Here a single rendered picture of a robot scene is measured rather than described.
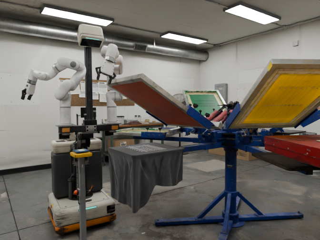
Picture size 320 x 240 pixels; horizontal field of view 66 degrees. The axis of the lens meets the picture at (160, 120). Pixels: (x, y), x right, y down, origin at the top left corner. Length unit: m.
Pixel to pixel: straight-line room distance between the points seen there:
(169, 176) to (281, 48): 4.89
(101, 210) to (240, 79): 5.12
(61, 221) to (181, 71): 5.61
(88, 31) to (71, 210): 1.73
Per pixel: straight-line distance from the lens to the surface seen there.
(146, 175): 1.88
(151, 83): 1.75
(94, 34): 2.37
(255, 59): 6.66
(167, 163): 1.96
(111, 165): 2.15
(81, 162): 1.97
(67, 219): 2.79
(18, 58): 5.65
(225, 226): 2.74
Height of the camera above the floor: 1.30
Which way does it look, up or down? 3 degrees down
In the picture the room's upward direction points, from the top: straight up
